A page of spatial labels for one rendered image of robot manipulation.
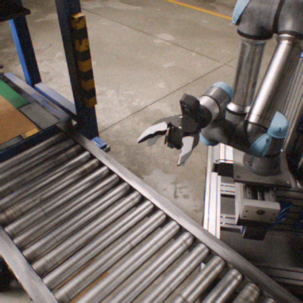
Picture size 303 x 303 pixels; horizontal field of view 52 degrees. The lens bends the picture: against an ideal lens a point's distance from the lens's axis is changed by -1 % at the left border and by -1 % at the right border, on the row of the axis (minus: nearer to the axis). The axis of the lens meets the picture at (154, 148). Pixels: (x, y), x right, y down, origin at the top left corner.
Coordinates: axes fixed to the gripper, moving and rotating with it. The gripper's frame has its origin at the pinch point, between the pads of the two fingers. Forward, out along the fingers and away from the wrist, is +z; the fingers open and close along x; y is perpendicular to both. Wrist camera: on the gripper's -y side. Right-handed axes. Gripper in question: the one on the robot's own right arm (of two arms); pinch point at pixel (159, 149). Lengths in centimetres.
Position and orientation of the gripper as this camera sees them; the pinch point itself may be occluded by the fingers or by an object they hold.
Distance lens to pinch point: 72.4
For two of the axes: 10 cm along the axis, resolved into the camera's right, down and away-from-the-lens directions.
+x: -8.1, -4.6, 3.5
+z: -5.7, 5.5, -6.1
